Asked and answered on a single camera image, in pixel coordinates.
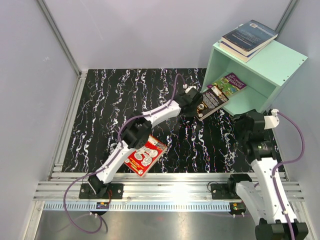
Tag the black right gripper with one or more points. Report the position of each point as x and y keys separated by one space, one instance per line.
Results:
x=238 y=120

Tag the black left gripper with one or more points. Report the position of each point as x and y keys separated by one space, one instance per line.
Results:
x=193 y=113

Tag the black paperback book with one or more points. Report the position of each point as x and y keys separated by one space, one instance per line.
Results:
x=213 y=100

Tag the purple Treehouse book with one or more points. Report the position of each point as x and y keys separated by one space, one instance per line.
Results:
x=230 y=84

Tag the blue orange paperback book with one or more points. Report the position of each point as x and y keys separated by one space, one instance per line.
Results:
x=237 y=54

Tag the red book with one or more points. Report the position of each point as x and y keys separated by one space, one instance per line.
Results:
x=145 y=157

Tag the dark blue hardcover book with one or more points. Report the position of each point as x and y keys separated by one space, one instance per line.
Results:
x=249 y=37

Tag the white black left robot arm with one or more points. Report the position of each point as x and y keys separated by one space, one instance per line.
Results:
x=135 y=132

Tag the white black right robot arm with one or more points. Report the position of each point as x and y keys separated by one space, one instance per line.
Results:
x=269 y=208

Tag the mint green open cabinet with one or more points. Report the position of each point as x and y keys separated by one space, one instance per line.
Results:
x=265 y=75

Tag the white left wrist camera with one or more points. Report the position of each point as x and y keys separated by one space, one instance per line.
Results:
x=187 y=88

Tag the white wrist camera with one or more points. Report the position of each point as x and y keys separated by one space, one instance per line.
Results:
x=271 y=120
x=187 y=88

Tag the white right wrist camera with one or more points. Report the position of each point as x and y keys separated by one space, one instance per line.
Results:
x=271 y=120

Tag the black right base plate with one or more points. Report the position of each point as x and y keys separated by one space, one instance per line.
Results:
x=220 y=191

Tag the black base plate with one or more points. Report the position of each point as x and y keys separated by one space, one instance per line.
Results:
x=220 y=191
x=108 y=191

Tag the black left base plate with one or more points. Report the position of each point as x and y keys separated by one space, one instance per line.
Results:
x=108 y=191

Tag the aluminium rail frame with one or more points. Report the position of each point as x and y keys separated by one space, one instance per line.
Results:
x=163 y=187

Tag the slotted cable duct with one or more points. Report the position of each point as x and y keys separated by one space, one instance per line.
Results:
x=129 y=206

